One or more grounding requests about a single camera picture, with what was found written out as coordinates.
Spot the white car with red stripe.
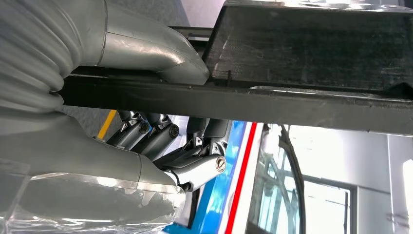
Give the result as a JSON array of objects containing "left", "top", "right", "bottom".
[{"left": 218, "top": 122, "right": 307, "bottom": 234}]

